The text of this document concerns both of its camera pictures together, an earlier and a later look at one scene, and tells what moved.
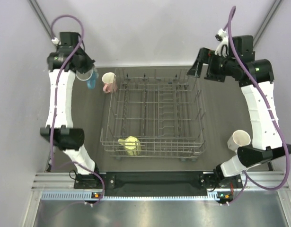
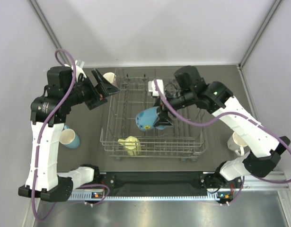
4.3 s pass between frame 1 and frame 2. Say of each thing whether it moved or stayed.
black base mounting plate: stayed
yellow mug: stayed
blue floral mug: moved
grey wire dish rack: stayed
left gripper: moved
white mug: stayed
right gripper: moved
